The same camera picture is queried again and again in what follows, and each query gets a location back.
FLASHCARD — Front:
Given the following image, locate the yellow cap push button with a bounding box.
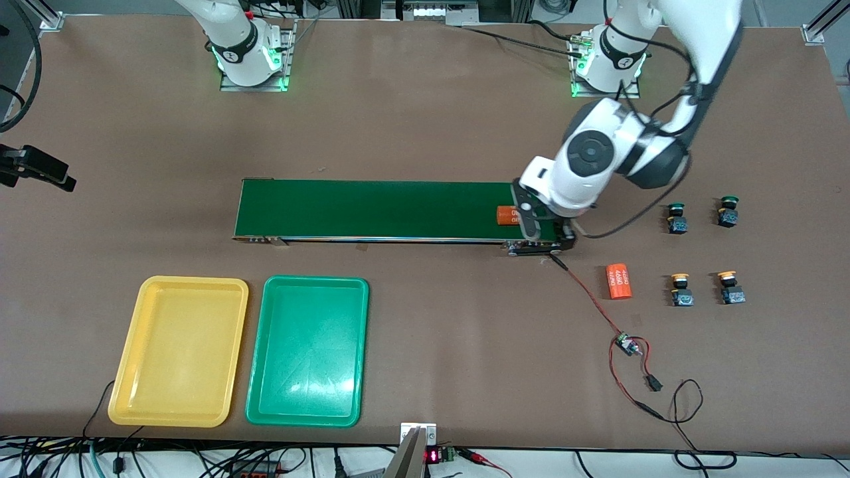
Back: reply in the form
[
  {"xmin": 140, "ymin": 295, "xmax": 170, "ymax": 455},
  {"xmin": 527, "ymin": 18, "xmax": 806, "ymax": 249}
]
[
  {"xmin": 669, "ymin": 273, "xmax": 695, "ymax": 307},
  {"xmin": 717, "ymin": 270, "xmax": 746, "ymax": 305}
]

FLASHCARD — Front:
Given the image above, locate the green conveyor belt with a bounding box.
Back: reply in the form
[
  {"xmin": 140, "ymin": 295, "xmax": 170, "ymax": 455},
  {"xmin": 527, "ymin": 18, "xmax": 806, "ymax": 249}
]
[{"xmin": 232, "ymin": 178, "xmax": 563, "ymax": 258}]

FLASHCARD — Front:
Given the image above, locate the yellow plastic tray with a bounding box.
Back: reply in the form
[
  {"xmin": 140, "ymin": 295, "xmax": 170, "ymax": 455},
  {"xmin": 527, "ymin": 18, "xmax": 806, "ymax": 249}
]
[{"xmin": 108, "ymin": 276, "xmax": 250, "ymax": 428}]

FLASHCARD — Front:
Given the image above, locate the red clip lead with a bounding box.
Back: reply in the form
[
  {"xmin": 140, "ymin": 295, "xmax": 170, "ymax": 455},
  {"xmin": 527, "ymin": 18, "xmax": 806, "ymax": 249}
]
[{"xmin": 458, "ymin": 448, "xmax": 513, "ymax": 478}]

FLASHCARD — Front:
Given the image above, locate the metal rack with light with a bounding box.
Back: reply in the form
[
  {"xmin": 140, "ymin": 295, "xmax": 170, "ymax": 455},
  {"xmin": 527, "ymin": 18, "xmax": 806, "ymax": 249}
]
[{"xmin": 335, "ymin": 0, "xmax": 532, "ymax": 27}]

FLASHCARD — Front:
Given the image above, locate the green plastic tray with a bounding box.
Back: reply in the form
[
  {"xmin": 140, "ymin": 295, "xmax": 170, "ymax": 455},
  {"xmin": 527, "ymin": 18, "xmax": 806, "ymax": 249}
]
[{"xmin": 245, "ymin": 275, "xmax": 370, "ymax": 428}]

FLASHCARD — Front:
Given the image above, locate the red power strip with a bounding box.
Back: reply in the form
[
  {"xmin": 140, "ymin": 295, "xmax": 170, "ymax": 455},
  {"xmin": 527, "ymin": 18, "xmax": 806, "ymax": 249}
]
[{"xmin": 229, "ymin": 460, "xmax": 283, "ymax": 478}]

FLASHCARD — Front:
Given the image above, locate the red black conveyor wire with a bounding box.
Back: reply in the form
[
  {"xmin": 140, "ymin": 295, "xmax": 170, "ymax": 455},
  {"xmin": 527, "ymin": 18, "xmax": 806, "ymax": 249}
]
[{"xmin": 549, "ymin": 254, "xmax": 626, "ymax": 341}]

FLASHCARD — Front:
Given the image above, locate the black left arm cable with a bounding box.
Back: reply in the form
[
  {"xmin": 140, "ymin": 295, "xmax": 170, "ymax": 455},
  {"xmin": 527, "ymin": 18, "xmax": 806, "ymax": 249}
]
[{"xmin": 576, "ymin": 0, "xmax": 706, "ymax": 240}]

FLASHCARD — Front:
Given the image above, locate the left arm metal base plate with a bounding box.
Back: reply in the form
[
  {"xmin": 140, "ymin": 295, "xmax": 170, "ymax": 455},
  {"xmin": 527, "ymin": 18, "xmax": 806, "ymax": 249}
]
[{"xmin": 570, "ymin": 30, "xmax": 641, "ymax": 99}]

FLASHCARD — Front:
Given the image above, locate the aluminium frame profile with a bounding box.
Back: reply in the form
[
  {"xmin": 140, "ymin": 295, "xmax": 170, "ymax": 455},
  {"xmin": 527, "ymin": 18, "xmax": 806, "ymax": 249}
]
[
  {"xmin": 39, "ymin": 0, "xmax": 65, "ymax": 32},
  {"xmin": 800, "ymin": 0, "xmax": 850, "ymax": 46}
]

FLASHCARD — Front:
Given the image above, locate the short wire black plug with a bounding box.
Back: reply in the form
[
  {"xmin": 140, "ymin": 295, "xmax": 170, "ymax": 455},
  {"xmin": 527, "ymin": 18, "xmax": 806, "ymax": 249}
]
[{"xmin": 634, "ymin": 337, "xmax": 664, "ymax": 392}]

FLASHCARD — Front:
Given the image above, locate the long thin power wire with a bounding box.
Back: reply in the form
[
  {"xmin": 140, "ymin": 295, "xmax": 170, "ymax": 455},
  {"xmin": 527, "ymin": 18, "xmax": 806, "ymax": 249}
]
[{"xmin": 608, "ymin": 340, "xmax": 738, "ymax": 469}]

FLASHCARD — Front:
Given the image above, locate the black base cable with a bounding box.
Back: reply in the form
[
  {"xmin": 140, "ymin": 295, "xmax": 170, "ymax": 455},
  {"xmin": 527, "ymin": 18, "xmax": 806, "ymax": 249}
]
[
  {"xmin": 528, "ymin": 20, "xmax": 582, "ymax": 42},
  {"xmin": 462, "ymin": 27, "xmax": 585, "ymax": 57}
]

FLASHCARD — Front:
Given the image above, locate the thin black wire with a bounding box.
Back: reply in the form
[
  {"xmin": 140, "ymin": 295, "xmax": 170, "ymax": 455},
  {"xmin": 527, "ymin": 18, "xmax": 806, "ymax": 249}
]
[{"xmin": 83, "ymin": 380, "xmax": 143, "ymax": 440}]

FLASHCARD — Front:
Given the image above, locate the grey camera stand bracket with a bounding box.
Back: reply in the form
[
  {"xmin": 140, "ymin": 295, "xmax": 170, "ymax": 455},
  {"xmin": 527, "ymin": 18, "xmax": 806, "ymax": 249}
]
[{"xmin": 384, "ymin": 422, "xmax": 438, "ymax": 478}]

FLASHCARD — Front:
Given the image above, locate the tangled black cable bundle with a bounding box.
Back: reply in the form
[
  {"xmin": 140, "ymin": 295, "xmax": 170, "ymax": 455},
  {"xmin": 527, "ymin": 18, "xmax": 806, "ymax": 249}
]
[{"xmin": 0, "ymin": 435, "xmax": 399, "ymax": 478}]

